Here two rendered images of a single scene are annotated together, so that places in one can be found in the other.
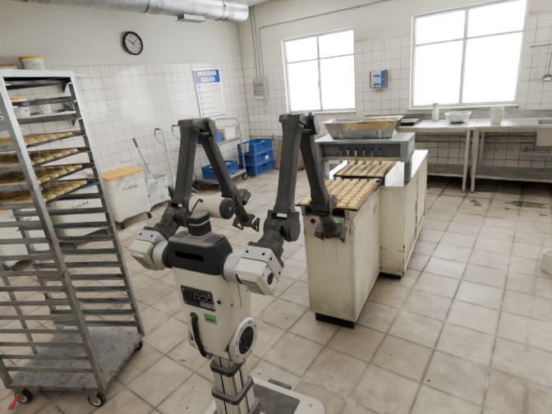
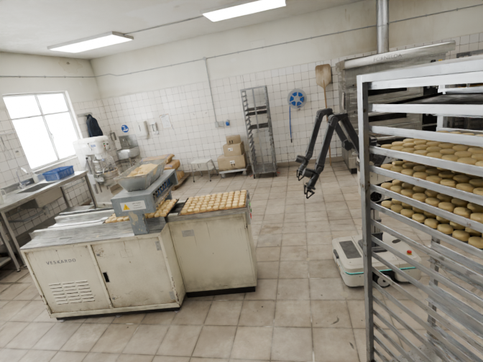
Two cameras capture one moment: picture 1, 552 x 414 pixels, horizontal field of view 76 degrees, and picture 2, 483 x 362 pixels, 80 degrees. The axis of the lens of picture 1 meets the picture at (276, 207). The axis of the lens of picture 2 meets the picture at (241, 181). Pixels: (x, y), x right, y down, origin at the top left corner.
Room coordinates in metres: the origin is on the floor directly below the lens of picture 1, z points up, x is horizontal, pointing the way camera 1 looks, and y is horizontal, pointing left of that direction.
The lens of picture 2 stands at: (3.03, 1.91, 1.85)
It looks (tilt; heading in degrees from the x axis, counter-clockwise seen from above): 18 degrees down; 246
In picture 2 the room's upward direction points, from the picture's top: 10 degrees counter-clockwise
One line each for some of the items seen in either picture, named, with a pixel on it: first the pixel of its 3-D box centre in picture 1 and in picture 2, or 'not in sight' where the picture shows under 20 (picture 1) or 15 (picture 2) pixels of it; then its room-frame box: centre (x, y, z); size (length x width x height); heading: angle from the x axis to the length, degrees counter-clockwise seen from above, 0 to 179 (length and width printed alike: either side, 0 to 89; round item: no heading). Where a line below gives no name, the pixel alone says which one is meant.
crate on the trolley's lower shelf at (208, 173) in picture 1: (220, 169); not in sight; (6.14, 0.92, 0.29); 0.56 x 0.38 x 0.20; 150
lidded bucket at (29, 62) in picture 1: (34, 66); not in sight; (4.46, 2.61, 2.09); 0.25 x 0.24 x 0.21; 52
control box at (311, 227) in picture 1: (326, 227); (248, 211); (2.02, -0.30, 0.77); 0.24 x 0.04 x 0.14; 59
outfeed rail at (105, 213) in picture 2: (384, 171); (149, 207); (2.79, -0.93, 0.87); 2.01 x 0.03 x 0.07; 149
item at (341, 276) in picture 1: (346, 248); (215, 246); (2.33, -0.49, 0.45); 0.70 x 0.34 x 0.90; 149
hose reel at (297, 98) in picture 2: not in sight; (297, 115); (-0.78, -3.14, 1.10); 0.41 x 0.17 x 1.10; 142
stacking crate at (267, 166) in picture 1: (257, 167); not in sight; (6.85, 0.28, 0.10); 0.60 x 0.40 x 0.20; 140
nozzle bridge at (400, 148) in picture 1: (363, 158); (151, 199); (2.77, -0.74, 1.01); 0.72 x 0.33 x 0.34; 59
